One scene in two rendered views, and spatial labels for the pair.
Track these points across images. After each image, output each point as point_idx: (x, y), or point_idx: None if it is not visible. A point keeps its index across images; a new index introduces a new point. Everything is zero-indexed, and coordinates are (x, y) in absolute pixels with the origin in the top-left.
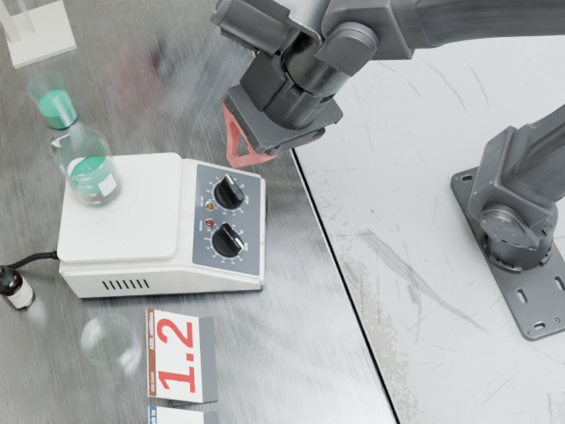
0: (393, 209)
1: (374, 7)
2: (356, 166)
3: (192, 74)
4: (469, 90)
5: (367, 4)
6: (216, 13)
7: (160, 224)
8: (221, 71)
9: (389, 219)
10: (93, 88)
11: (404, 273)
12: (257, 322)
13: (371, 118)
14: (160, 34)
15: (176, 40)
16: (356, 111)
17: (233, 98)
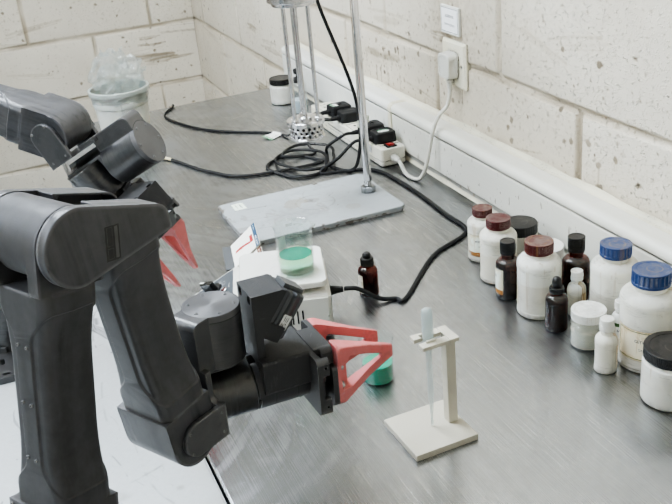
0: (95, 354)
1: (55, 94)
2: (117, 373)
3: (259, 415)
4: (2, 426)
5: (59, 96)
6: (156, 130)
7: (251, 263)
8: (231, 420)
9: (100, 349)
10: (355, 398)
11: (98, 328)
12: None
13: (96, 401)
14: (298, 444)
15: (279, 439)
16: (108, 404)
17: (170, 197)
